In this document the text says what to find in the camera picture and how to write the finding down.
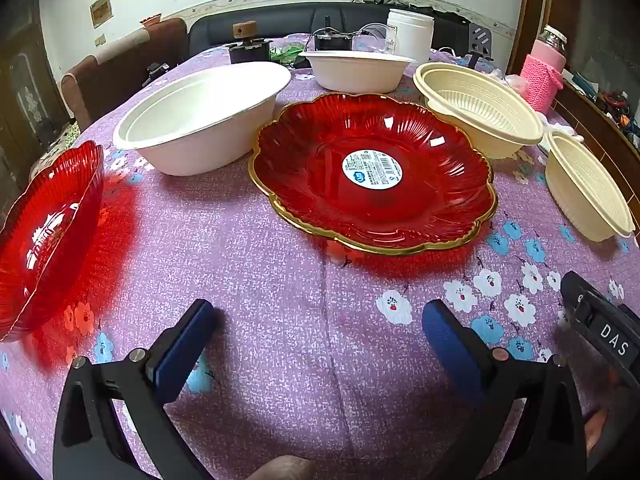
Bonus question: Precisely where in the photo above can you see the green packet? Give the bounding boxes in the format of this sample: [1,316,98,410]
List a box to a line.
[270,44,306,64]

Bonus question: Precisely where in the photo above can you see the purple floral tablecloth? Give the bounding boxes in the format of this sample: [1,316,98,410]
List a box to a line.
[0,32,640,480]

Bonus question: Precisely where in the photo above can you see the black slotted spatula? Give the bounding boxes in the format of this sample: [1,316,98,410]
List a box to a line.
[467,22,494,69]

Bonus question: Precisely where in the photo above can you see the black box-shaped device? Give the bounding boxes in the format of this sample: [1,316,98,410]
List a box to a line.
[227,37,274,64]

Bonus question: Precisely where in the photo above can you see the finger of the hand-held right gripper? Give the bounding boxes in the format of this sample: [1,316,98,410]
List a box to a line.
[560,270,640,387]

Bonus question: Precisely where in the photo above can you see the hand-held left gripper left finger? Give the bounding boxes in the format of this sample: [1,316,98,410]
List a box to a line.
[52,299,217,480]

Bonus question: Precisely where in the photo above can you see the black device with wires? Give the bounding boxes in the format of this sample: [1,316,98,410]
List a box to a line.
[312,15,362,52]

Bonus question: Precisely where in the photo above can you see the floral cushion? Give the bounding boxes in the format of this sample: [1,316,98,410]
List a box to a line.
[31,124,83,181]

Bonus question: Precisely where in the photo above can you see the black leather sofa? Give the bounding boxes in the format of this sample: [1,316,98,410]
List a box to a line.
[187,2,493,61]

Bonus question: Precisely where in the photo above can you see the white plastic jar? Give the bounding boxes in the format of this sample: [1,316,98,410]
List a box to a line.
[386,8,435,63]

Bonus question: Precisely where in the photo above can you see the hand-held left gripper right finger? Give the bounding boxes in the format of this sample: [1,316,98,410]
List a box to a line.
[421,299,590,480]

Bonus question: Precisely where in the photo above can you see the cream plastic bowl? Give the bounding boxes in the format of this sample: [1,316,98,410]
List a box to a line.
[545,130,636,242]
[413,62,545,160]

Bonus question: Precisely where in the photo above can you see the white paper bowl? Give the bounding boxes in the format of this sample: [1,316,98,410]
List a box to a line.
[299,50,417,94]
[112,62,292,177]

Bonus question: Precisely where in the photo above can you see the clear plastic container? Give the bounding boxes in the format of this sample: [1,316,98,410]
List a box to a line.
[357,22,396,56]

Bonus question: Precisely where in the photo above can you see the red plate with gold rim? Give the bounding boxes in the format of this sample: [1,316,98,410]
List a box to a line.
[248,91,496,256]

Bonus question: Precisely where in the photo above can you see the brown chair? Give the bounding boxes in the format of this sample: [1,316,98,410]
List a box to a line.
[60,17,188,126]

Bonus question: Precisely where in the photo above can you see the person's right hand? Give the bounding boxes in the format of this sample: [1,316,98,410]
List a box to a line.
[585,407,609,455]

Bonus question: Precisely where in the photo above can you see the wooden wall plaque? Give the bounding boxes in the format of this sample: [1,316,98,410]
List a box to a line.
[90,0,112,29]

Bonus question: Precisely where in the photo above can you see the bottle with pink knitted sleeve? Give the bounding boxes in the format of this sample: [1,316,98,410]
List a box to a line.
[520,25,569,114]

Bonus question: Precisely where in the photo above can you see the red ribbed plastic plate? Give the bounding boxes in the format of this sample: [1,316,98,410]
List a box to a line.
[0,141,105,343]

